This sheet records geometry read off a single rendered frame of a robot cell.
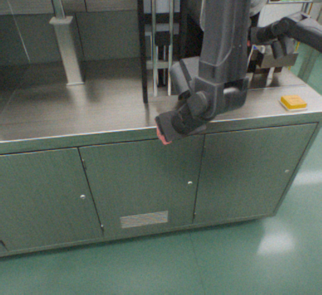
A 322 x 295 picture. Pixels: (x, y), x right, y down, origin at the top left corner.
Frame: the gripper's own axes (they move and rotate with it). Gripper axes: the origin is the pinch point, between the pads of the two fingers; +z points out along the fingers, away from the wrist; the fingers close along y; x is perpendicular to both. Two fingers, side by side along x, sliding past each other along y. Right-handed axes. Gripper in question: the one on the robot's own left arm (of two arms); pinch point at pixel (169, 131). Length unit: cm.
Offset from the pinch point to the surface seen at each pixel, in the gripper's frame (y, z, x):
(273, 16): -305, 190, -140
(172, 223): -16, 78, 40
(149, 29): -12.5, 13.5, -37.6
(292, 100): -60, 12, 2
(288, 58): -73, 17, -17
